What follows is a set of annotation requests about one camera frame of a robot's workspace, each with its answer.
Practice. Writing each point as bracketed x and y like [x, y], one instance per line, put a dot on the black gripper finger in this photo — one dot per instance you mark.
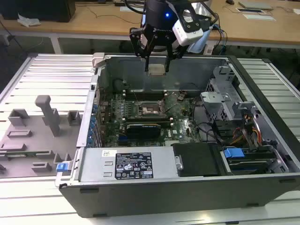
[168, 58]
[140, 50]

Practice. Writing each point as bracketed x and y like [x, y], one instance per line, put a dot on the silver CPU plate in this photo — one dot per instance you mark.
[157, 69]

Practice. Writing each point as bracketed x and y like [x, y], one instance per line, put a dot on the CPU socket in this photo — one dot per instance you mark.
[147, 110]

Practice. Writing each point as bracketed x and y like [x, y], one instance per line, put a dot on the coin battery holder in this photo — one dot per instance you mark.
[181, 96]

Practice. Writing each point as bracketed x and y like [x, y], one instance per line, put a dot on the wooden desk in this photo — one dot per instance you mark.
[93, 25]

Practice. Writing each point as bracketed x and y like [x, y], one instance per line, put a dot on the metal drive cage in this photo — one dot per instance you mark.
[211, 100]

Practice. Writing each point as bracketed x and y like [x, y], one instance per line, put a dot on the green motherboard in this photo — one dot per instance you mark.
[180, 131]

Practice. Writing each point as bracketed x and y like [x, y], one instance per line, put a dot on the black computer mouse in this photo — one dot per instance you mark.
[230, 2]

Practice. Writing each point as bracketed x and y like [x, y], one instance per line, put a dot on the black graphics card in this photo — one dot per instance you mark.
[143, 131]

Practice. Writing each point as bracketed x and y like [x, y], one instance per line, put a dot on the black box on desk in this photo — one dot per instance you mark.
[47, 9]

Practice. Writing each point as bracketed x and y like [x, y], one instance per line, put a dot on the black plastic shroud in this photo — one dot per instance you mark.
[197, 159]

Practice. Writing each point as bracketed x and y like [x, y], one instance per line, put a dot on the silver shroud latch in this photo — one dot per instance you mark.
[179, 162]

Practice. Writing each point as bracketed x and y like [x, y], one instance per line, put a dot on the crumpled white paper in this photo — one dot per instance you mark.
[29, 20]

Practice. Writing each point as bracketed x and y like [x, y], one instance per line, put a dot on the blue disk carrier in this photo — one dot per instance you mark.
[233, 154]

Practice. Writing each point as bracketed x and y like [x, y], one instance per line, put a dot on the grey power supply unit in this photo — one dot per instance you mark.
[93, 164]

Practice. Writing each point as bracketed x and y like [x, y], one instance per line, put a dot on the open black PC case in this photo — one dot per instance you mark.
[164, 197]

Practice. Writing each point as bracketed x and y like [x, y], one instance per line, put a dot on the grey parts rack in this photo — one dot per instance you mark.
[35, 140]

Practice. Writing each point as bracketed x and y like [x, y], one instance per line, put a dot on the blue case latch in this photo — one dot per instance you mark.
[61, 167]

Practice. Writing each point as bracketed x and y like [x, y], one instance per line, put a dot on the green RAM stick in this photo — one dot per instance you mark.
[21, 154]

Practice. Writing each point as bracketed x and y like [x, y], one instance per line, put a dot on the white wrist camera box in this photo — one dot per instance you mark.
[187, 35]

